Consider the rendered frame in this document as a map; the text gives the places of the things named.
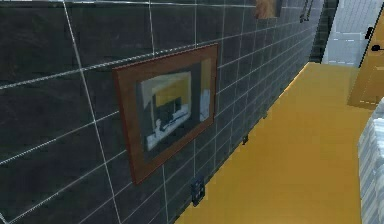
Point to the brown framed mirror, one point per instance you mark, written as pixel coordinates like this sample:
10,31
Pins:
170,110

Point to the brown framed picture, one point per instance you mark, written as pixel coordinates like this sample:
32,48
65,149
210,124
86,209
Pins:
266,8

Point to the yellow room door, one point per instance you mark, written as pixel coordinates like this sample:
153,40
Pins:
370,76

